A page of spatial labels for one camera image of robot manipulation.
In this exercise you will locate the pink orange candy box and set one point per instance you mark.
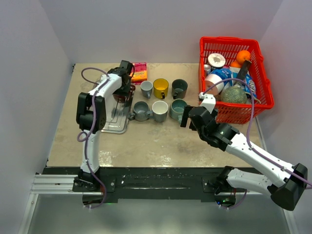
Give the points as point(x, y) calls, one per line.
point(140, 72)

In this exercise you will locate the brown handled tool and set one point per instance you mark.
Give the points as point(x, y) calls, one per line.
point(241, 75)

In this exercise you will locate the orange fruit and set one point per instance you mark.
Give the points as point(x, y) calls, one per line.
point(236, 64)
point(242, 56)

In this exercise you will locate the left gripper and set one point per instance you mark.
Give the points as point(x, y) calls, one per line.
point(126, 90)

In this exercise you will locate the small light grey mug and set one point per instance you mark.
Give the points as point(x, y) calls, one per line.
point(146, 89)

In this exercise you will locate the blue-grey square mug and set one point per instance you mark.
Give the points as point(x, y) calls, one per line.
point(160, 110)

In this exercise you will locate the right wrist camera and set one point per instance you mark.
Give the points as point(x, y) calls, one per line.
point(208, 101)

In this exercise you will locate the grey round mug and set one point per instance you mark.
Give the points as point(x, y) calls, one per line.
point(140, 112)

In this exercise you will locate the white tape roll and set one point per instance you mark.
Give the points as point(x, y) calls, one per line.
point(216, 60)

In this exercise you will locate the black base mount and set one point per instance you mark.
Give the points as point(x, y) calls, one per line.
point(144, 183)

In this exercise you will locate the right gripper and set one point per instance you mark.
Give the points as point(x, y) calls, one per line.
point(185, 116)

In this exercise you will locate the green netted melon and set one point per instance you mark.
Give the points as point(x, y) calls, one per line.
point(234, 94)

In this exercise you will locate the blue white package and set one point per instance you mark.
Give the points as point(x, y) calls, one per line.
point(225, 73)

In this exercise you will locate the teal round mug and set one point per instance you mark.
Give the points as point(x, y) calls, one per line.
point(176, 109)

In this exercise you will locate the yellow mug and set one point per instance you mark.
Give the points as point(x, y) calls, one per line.
point(160, 88)

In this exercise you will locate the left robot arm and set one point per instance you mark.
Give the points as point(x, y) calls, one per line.
point(91, 117)

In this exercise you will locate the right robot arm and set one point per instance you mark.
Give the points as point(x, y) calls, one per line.
point(283, 182)

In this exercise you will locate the dark red mug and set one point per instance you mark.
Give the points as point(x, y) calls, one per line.
point(124, 93)

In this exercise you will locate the blue snack bag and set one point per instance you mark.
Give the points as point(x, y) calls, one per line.
point(252, 86)

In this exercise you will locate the metal tray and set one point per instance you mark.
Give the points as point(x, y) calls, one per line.
point(116, 115)

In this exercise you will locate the red plastic basket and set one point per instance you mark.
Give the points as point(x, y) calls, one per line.
point(229, 47)

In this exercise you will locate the silver can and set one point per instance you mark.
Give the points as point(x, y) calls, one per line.
point(207, 69)

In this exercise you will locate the aluminium frame rail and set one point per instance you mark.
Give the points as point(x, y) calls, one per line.
point(53, 208)

